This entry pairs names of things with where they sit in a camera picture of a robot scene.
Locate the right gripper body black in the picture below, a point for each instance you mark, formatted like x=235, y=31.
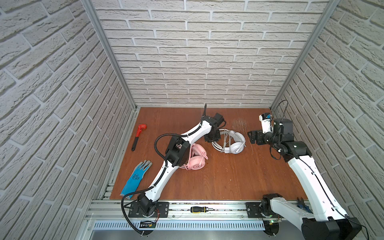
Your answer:
x=268, y=139

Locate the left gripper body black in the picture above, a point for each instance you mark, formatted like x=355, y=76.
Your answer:
x=214, y=136

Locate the white headphones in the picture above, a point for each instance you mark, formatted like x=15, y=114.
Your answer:
x=233, y=142

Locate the pink headphones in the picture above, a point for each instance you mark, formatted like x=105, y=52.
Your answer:
x=197, y=158

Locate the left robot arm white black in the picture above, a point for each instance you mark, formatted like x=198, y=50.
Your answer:
x=176, y=155

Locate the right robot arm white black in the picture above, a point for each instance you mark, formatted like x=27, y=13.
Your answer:
x=327, y=220

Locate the red pipe wrench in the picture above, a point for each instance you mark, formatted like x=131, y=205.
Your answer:
x=141, y=127

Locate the black yellow screwdriver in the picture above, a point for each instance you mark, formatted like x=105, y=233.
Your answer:
x=199, y=209

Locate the blue grey work glove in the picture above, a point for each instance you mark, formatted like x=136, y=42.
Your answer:
x=136, y=177

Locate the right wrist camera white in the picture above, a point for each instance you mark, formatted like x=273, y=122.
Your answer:
x=265, y=120

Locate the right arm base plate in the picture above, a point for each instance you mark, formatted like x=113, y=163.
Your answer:
x=256, y=210

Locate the blue handled pliers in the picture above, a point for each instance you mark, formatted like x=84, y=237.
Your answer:
x=301, y=204

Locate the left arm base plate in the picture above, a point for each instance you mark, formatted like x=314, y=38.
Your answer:
x=159, y=208

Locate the aluminium front rail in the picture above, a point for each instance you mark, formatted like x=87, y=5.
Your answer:
x=182, y=210

